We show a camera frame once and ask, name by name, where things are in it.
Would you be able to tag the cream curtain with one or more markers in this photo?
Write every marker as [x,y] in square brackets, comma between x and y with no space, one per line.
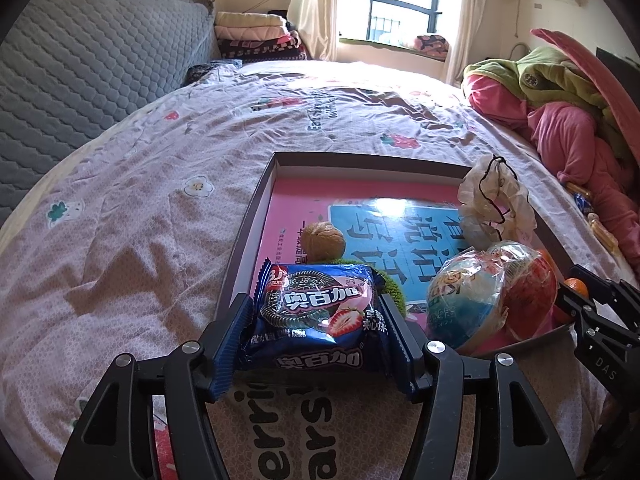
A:
[312,10]
[465,15]

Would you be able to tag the black television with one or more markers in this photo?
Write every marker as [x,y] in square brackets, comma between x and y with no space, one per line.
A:
[617,62]

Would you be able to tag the patterned cloth on windowsill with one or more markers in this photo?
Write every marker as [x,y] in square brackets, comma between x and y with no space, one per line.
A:
[432,45]

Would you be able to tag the stack of folded blankets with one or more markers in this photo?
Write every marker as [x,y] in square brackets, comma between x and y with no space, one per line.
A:
[255,35]

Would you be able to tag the blue cookie packet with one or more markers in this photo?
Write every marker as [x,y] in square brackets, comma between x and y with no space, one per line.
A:
[310,310]

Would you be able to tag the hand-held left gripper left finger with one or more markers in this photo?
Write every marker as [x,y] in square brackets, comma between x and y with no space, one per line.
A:
[230,345]

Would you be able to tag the blue snack packet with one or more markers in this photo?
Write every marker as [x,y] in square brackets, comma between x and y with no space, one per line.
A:
[582,200]

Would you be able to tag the pink quilted cushion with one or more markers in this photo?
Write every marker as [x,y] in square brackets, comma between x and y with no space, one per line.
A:
[595,75]

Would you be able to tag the pink and blue book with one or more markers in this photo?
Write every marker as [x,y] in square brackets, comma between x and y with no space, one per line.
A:
[290,210]

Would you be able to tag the dark cloth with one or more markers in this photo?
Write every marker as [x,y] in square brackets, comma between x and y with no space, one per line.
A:
[205,72]

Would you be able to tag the plastic-wrapped toy egg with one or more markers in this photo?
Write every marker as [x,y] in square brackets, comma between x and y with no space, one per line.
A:
[475,300]

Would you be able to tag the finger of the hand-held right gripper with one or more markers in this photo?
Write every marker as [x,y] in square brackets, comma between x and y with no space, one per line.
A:
[575,307]
[610,285]

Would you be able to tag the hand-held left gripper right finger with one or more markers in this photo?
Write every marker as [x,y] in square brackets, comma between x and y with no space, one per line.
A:
[395,340]

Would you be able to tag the yellow snack packet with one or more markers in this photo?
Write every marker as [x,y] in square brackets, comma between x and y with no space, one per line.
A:
[605,232]

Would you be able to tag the pink quilt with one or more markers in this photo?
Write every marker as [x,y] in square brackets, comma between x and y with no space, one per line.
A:
[575,135]

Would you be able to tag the grey quilted headboard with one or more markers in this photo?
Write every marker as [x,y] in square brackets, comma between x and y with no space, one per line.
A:
[75,75]

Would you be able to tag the walnut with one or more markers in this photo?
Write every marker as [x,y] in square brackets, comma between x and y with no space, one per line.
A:
[325,241]

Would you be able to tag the green blanket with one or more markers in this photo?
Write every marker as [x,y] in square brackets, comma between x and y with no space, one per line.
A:
[540,75]

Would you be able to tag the dark cardboard box tray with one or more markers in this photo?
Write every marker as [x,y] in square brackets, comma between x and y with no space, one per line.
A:
[250,220]

